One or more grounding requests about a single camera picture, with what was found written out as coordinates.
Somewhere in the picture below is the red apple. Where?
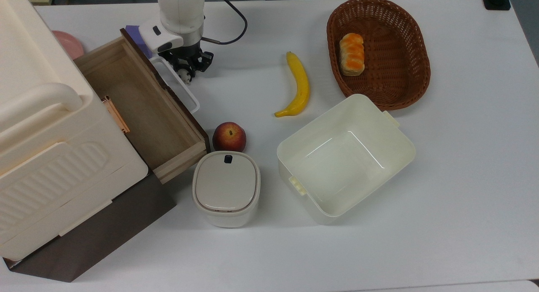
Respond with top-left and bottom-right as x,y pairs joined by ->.
212,122 -> 247,153

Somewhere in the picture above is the purple cube block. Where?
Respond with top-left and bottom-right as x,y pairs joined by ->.
125,25 -> 153,59

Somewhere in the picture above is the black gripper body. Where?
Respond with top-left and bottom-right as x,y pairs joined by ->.
166,41 -> 205,61

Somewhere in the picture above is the yellow banana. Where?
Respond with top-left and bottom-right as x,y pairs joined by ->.
275,51 -> 311,118

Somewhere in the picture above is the cream plastic storage box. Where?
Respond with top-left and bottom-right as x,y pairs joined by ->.
0,0 -> 149,261

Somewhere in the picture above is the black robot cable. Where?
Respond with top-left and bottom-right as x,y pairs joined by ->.
201,0 -> 249,46

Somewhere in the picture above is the white square plastic bin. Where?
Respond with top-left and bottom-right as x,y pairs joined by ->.
277,94 -> 416,225

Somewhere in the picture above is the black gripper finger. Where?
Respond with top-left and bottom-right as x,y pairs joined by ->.
162,52 -> 183,76
192,51 -> 214,74

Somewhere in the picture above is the small cream lidded trash can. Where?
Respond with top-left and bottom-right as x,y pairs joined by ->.
192,151 -> 261,228

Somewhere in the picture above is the pink plate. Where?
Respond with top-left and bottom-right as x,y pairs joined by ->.
51,30 -> 85,60

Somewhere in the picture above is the brown wooden drawer white handle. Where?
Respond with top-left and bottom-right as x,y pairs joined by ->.
74,28 -> 211,185

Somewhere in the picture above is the brown oval wicker basket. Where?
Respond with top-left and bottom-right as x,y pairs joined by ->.
327,0 -> 431,111

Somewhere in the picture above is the orange glazed bread loaf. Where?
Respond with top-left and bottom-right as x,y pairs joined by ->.
339,33 -> 366,77

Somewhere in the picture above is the dark brown cabinet base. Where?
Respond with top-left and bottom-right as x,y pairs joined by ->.
2,171 -> 177,283

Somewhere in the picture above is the copper latch strip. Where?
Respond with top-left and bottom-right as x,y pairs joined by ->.
101,95 -> 131,134

